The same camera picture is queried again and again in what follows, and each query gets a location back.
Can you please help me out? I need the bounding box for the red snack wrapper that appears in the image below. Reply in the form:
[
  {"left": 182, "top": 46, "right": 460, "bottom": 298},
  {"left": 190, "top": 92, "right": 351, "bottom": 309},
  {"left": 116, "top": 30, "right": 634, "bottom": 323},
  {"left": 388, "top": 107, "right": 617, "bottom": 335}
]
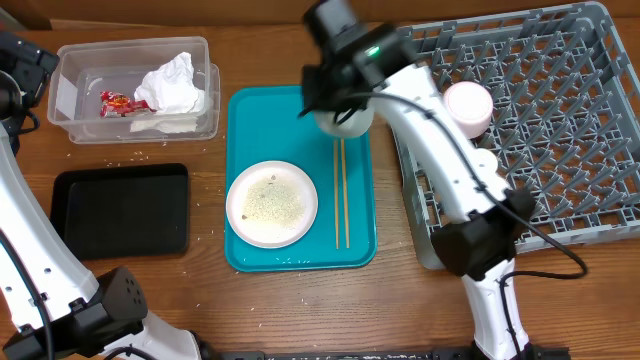
[{"left": 100, "top": 91, "right": 154, "bottom": 118}]

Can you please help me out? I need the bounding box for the pink bowl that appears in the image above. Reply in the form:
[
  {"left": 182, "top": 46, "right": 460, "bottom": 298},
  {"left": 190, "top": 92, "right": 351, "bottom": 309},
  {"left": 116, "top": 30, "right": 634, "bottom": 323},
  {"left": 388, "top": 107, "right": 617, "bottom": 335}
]
[{"left": 443, "top": 81, "right": 494, "bottom": 139}]

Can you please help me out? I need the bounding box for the black tray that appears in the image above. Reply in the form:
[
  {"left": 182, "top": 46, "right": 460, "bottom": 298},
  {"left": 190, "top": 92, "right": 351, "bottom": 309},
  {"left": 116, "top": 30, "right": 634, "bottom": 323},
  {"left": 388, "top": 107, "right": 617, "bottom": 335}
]
[{"left": 50, "top": 163, "right": 189, "bottom": 260}]

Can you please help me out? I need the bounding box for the clear plastic bin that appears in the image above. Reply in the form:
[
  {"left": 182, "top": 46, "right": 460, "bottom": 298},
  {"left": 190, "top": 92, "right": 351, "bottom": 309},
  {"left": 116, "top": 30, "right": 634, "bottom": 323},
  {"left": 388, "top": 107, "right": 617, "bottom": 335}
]
[{"left": 47, "top": 36, "right": 220, "bottom": 144}]

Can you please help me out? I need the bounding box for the white plate with rice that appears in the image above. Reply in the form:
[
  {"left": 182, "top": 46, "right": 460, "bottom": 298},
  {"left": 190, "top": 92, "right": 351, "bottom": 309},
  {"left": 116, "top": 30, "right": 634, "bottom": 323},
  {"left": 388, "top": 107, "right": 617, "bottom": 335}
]
[{"left": 226, "top": 160, "right": 319, "bottom": 249}]

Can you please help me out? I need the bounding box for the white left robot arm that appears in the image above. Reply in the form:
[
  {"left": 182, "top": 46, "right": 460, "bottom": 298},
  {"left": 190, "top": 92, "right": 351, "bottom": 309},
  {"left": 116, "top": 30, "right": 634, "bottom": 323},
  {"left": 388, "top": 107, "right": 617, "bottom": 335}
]
[{"left": 1, "top": 32, "right": 217, "bottom": 360}]

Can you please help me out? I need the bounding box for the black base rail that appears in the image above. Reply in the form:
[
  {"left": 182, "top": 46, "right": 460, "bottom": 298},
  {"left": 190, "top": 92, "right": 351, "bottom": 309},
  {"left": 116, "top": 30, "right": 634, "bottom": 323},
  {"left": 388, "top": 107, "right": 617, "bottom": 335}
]
[{"left": 220, "top": 347, "right": 474, "bottom": 360}]

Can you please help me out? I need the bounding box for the grey dishwasher rack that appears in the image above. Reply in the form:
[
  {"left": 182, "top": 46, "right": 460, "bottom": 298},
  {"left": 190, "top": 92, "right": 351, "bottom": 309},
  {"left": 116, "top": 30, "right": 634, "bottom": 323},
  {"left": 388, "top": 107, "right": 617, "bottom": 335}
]
[{"left": 402, "top": 2, "right": 639, "bottom": 253}]

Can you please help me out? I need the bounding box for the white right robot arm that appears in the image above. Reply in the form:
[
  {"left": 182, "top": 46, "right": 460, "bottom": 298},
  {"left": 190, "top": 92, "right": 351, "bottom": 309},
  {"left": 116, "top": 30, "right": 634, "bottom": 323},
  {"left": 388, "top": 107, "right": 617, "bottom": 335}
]
[{"left": 302, "top": 1, "right": 569, "bottom": 359}]

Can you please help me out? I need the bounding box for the pale green cup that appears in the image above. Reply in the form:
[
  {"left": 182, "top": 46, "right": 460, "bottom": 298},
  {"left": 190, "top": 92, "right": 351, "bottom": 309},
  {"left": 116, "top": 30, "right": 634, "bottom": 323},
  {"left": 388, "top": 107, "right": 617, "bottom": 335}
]
[{"left": 475, "top": 148, "right": 498, "bottom": 174}]

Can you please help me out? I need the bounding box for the teal plastic tray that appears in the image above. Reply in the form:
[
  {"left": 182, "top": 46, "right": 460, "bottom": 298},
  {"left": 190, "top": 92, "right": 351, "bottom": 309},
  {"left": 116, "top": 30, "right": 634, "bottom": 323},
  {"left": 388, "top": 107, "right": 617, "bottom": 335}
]
[{"left": 224, "top": 86, "right": 378, "bottom": 272}]

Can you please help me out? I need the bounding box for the crumpled white tissue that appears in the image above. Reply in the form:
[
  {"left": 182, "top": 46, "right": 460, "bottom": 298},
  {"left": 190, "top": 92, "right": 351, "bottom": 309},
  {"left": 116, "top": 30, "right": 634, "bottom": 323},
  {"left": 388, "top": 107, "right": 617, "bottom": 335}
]
[{"left": 130, "top": 52, "right": 206, "bottom": 134}]

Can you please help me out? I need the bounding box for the wooden chopstick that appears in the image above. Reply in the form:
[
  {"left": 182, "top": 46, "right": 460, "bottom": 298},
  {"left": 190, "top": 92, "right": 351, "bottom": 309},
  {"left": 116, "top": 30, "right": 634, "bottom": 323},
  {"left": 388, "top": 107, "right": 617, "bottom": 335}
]
[
  {"left": 333, "top": 140, "right": 340, "bottom": 249},
  {"left": 340, "top": 139, "right": 350, "bottom": 248}
]

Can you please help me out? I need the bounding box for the grey-green small bowl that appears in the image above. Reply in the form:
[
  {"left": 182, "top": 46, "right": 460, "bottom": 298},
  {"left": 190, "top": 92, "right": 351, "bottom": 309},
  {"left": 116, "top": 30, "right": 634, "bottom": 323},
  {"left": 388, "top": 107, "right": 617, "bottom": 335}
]
[{"left": 312, "top": 107, "right": 374, "bottom": 139}]

